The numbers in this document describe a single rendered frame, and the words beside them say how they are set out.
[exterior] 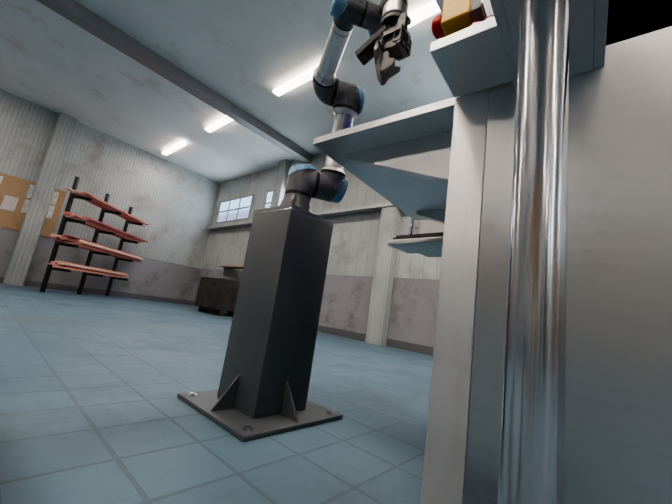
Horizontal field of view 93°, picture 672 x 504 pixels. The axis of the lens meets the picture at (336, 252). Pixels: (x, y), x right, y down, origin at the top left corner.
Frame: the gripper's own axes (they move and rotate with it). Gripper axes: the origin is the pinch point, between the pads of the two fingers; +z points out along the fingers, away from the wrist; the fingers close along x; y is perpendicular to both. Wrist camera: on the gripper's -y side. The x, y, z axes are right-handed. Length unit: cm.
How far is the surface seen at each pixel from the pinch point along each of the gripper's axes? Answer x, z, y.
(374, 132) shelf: -9.0, 23.6, 6.7
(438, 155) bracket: -2.5, 29.5, 21.2
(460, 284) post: -13, 61, 31
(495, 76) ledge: -15.5, 23.5, 35.7
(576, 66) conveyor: -14, 25, 47
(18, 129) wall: -13, -210, -898
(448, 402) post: -13, 80, 31
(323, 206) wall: 415, -146, -393
